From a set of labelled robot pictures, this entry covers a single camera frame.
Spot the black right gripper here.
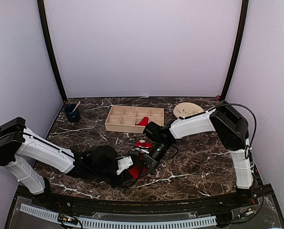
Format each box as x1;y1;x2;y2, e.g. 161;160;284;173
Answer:
138;141;173;177

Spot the red Santa face sock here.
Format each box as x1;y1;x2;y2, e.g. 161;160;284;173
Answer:
135;117;149;126

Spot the plain red sock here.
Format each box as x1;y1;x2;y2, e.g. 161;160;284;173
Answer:
128;140;152;179

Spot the wooden compartment tray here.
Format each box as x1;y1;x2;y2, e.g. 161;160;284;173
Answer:
105;105;164;134

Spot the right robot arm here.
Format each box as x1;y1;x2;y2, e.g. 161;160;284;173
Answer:
143;101;254;207

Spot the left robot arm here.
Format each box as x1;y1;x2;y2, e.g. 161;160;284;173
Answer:
0;117;133;208

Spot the cream painted ceramic plate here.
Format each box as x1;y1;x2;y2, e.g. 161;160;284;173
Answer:
173;102;204;119

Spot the dark blue cup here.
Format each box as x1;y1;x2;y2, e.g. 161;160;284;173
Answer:
64;104;81;123

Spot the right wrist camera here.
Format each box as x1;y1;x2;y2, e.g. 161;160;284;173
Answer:
143;122;164;142

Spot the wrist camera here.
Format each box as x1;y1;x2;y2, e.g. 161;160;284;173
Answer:
116;156;133;175
143;122;164;142

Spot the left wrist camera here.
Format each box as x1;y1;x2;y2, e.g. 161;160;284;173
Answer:
116;156;133;175

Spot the black front rail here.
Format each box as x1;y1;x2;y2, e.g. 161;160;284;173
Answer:
18;185;271;217

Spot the white perforated cable duct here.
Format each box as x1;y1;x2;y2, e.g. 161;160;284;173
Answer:
20;204;217;229

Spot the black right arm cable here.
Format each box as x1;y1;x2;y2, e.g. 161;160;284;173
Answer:
180;103;257;159

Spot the left black frame post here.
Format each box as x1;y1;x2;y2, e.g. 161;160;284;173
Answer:
37;0;68;103

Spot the black frame post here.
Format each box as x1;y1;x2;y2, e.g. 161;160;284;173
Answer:
37;0;68;103
220;0;249;100

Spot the right black frame post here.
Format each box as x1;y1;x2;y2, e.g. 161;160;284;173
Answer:
220;0;249;100

